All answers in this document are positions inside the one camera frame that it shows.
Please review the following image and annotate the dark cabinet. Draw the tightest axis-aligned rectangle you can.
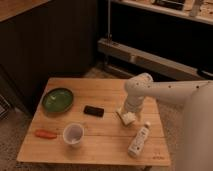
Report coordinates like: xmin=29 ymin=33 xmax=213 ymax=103
xmin=0 ymin=0 xmax=98 ymax=112

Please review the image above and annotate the white plastic bottle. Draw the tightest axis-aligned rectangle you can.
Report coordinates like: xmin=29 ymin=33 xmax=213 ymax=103
xmin=128 ymin=122 xmax=151 ymax=158

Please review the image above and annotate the green bowl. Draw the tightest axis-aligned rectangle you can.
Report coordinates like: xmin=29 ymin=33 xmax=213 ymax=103
xmin=42 ymin=87 xmax=74 ymax=113

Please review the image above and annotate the black rectangular object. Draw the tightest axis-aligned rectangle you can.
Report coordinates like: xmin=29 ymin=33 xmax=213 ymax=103
xmin=84 ymin=105 xmax=104 ymax=117

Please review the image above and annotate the grey metal rail beam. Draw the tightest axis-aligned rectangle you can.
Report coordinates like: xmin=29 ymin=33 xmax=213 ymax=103
xmin=97 ymin=38 xmax=213 ymax=80

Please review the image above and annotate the orange carrot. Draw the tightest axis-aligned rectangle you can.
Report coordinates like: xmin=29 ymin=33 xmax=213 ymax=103
xmin=35 ymin=130 xmax=57 ymax=139

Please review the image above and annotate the white sponge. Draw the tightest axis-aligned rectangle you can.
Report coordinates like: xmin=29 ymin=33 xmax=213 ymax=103
xmin=116 ymin=108 xmax=136 ymax=126

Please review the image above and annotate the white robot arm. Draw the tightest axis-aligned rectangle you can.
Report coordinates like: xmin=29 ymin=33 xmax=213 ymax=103
xmin=123 ymin=73 xmax=213 ymax=171

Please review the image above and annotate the white ceramic cup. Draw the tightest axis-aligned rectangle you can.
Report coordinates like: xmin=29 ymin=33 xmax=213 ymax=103
xmin=62 ymin=123 xmax=84 ymax=148

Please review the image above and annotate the wooden table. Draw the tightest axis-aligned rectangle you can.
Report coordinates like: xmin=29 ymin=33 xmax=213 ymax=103
xmin=17 ymin=78 xmax=170 ymax=166

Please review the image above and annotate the wooden shelf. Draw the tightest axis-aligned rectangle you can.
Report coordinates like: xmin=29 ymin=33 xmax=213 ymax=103
xmin=112 ymin=0 xmax=213 ymax=26

